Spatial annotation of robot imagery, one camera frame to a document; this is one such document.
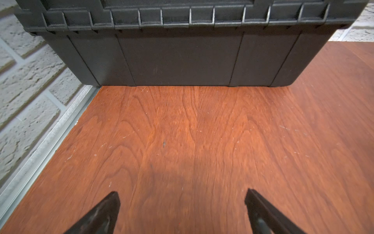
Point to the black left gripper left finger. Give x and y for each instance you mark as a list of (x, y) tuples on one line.
[(101, 219)]

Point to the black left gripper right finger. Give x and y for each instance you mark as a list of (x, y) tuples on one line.
[(265, 218)]

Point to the black plastic toolbox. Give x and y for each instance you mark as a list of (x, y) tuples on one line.
[(187, 43)]

